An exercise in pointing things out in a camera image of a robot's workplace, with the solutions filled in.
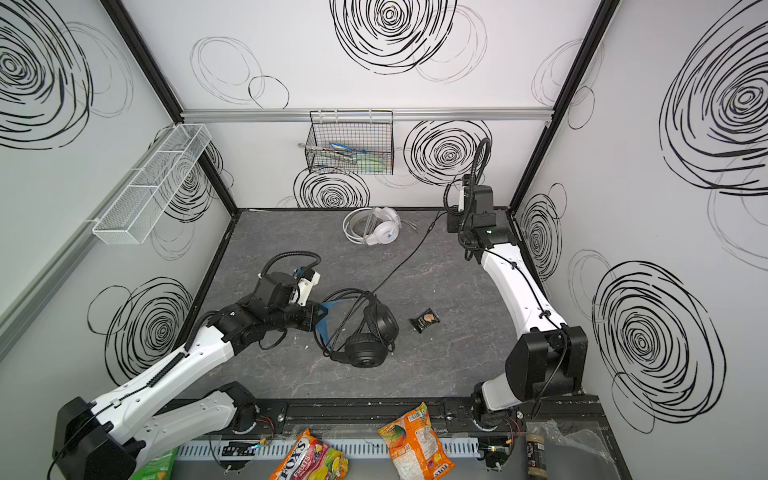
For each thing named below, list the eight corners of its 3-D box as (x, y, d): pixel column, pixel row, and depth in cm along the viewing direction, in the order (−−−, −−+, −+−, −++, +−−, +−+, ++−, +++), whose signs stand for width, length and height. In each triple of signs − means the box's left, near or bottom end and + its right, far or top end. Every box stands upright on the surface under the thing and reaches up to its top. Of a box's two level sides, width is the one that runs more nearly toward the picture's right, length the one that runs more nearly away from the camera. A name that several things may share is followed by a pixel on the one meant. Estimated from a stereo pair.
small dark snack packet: (418, 334, 90) (419, 332, 88) (409, 321, 92) (410, 318, 91) (438, 322, 92) (439, 319, 90) (429, 309, 95) (430, 306, 93)
